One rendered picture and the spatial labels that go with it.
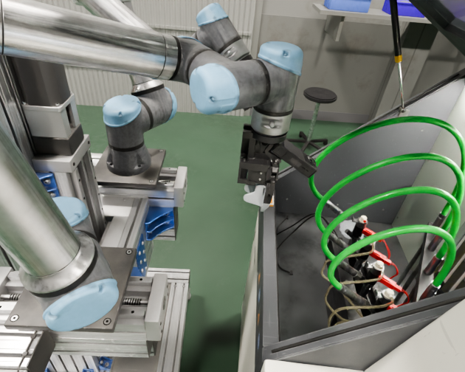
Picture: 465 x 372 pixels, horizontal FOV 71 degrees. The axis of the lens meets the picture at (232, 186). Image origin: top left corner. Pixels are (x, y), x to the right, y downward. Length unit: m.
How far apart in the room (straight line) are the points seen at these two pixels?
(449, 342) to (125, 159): 0.95
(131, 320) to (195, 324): 1.12
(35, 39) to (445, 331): 0.77
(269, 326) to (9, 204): 0.64
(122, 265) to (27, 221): 0.42
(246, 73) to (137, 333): 0.65
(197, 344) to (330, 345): 1.22
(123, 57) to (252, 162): 0.29
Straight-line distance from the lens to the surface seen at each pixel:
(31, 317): 0.85
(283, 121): 0.61
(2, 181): 0.45
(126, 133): 1.08
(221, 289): 2.07
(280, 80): 0.56
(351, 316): 0.92
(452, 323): 0.69
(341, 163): 1.23
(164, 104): 1.16
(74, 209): 0.69
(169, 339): 1.66
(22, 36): 0.53
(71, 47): 0.54
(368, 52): 4.03
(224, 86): 0.50
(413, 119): 0.83
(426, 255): 0.99
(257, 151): 0.66
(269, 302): 0.92
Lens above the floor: 1.71
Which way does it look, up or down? 38 degrees down
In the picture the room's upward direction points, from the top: 6 degrees clockwise
